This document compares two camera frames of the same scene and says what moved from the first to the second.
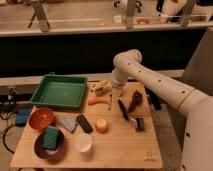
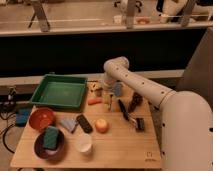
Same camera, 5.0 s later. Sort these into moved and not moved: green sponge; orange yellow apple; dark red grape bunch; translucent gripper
Moved: translucent gripper
Not moved: dark red grape bunch; green sponge; orange yellow apple
